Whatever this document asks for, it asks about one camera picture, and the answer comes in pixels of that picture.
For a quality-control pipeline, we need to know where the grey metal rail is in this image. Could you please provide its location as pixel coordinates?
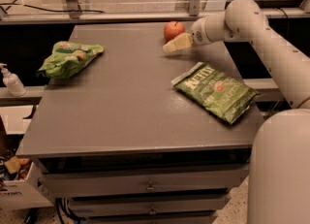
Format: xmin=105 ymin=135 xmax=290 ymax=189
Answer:
xmin=0 ymin=7 xmax=310 ymax=26

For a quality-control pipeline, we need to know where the green Kettle chips bag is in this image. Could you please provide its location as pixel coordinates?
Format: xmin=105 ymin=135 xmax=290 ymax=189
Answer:
xmin=171 ymin=62 xmax=260 ymax=124

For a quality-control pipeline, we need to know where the middle drawer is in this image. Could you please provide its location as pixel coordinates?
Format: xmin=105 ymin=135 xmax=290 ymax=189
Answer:
xmin=70 ymin=194 xmax=231 ymax=217

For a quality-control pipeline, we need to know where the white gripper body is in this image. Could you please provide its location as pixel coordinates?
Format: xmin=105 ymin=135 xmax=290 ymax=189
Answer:
xmin=190 ymin=17 xmax=212 ymax=46

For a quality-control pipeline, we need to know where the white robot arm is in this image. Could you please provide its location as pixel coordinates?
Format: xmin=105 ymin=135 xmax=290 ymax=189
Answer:
xmin=163 ymin=0 xmax=310 ymax=224

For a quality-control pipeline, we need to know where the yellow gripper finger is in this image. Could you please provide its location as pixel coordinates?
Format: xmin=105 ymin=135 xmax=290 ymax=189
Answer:
xmin=163 ymin=32 xmax=193 ymax=52

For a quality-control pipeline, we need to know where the drawer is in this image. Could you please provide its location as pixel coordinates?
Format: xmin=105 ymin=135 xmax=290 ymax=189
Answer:
xmin=70 ymin=194 xmax=231 ymax=217
xmin=41 ymin=164 xmax=248 ymax=198

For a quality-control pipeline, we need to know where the white pump bottle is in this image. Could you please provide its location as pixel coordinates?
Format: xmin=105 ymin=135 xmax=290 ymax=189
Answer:
xmin=0 ymin=63 xmax=26 ymax=97

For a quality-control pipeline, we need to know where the green rice chip bag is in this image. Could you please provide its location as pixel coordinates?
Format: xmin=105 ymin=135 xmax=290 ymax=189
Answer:
xmin=37 ymin=41 xmax=105 ymax=79

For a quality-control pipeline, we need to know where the red apple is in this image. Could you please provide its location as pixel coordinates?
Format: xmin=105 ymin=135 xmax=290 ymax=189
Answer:
xmin=164 ymin=21 xmax=185 ymax=42

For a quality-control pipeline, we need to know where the grey drawer cabinet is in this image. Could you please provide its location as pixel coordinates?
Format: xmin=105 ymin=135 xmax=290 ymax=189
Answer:
xmin=18 ymin=23 xmax=263 ymax=224

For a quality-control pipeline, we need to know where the top drawer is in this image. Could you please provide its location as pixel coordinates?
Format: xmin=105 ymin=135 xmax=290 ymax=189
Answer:
xmin=41 ymin=164 xmax=248 ymax=198

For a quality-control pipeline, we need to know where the white cardboard box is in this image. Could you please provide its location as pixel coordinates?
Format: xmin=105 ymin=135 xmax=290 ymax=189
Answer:
xmin=0 ymin=106 xmax=54 ymax=210

